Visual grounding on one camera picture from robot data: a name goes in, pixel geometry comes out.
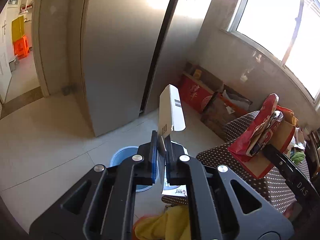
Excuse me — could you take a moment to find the white blue tall box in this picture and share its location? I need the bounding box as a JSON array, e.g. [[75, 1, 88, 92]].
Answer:
[[158, 85, 187, 197]]

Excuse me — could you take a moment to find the orange plastic stool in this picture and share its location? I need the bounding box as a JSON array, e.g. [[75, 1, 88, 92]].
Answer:
[[14, 35, 30, 60]]

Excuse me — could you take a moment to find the green plush toy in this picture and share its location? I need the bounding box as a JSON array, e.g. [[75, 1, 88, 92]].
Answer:
[[291, 151, 305, 165]]

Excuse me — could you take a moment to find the silver double-door refrigerator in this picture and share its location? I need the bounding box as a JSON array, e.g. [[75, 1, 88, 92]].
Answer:
[[68, 0, 212, 136]]

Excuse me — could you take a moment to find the yellow plastic stool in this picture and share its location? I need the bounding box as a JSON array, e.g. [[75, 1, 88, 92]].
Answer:
[[11, 16, 25, 43]]

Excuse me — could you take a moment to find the light blue trash bucket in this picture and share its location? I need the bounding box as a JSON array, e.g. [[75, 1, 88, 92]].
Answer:
[[110, 146, 139, 179]]

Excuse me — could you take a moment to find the yellow cloth on chair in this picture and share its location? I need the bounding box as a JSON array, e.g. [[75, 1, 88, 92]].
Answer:
[[132, 205, 191, 240]]

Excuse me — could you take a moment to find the red snack bag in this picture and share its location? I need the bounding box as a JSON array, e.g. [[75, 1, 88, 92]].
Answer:
[[228, 93, 284, 163]]

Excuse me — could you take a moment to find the white framed window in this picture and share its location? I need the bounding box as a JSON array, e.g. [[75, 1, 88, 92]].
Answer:
[[227, 0, 319, 105]]

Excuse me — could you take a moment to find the brown cardboard box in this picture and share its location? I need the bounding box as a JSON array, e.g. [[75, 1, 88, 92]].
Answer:
[[183, 61, 253, 140]]

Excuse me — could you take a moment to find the red gift box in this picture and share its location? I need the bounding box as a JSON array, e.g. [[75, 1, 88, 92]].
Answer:
[[178, 73, 215, 113]]

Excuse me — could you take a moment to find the brown polka dot tablecloth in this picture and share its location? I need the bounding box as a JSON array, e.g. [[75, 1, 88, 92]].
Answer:
[[161, 110, 320, 213]]

